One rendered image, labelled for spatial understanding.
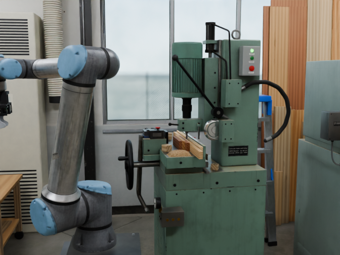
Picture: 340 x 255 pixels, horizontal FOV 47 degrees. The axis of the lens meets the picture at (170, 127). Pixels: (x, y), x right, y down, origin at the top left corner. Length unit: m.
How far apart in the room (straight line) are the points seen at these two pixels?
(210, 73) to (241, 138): 0.42
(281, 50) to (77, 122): 2.56
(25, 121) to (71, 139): 1.94
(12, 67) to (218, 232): 1.36
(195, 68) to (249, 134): 0.50
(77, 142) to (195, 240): 1.05
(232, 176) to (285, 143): 1.44
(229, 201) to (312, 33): 2.07
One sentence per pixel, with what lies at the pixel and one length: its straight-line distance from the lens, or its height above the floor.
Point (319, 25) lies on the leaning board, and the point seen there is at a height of 1.76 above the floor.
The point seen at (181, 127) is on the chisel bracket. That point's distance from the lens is 2.26.
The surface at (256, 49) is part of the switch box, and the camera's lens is 2.22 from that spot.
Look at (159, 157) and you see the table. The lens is 2.25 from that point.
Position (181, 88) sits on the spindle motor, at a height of 1.25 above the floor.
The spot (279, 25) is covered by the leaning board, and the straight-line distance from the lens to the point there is 3.70.
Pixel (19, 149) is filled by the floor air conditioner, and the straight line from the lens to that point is 3.42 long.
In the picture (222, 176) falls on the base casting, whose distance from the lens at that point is 2.18.
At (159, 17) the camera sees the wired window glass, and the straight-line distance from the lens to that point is 3.66.
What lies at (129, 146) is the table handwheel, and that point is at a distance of 2.19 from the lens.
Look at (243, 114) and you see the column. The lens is 2.27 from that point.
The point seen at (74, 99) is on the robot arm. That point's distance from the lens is 1.40.
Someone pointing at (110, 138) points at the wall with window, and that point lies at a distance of 3.60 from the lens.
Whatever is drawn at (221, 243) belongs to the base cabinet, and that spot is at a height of 0.39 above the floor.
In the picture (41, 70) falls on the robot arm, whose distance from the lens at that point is 1.84.
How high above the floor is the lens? 1.34
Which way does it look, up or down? 8 degrees down
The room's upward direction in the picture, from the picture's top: straight up
